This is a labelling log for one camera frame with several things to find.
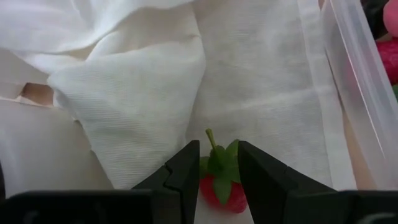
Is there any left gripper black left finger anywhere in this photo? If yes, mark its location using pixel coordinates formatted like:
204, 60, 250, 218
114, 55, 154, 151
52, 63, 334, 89
132, 139, 201, 224

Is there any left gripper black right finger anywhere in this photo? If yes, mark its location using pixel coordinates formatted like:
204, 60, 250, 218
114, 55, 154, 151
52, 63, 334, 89
237, 140, 339, 224

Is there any red strawberry with green leaves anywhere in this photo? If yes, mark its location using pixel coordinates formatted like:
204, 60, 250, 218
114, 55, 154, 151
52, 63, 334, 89
375, 39, 398, 101
198, 128, 249, 214

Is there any pink toy fruit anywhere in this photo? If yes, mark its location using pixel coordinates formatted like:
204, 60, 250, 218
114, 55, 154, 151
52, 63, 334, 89
382, 0, 398, 38

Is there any clear plastic tupperware container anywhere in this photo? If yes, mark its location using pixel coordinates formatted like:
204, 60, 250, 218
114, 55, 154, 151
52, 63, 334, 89
320, 0, 398, 191

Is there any white cloth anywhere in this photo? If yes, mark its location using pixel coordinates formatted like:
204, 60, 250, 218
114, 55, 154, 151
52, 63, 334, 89
0, 0, 358, 224

